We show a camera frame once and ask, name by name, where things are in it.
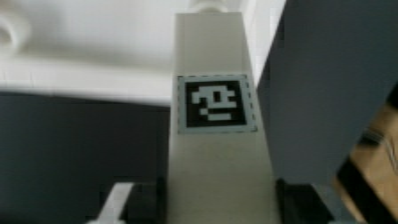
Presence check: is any white leg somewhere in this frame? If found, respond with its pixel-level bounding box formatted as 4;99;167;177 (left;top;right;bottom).
167;12;281;224

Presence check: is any white desk top tray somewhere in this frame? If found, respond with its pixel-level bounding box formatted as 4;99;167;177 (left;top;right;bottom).
0;0;290;107

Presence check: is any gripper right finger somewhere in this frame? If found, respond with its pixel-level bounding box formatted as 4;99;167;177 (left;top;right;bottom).
276;179;359;224

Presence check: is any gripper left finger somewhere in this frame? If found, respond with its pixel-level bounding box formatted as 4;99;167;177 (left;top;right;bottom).
88;178;166;224

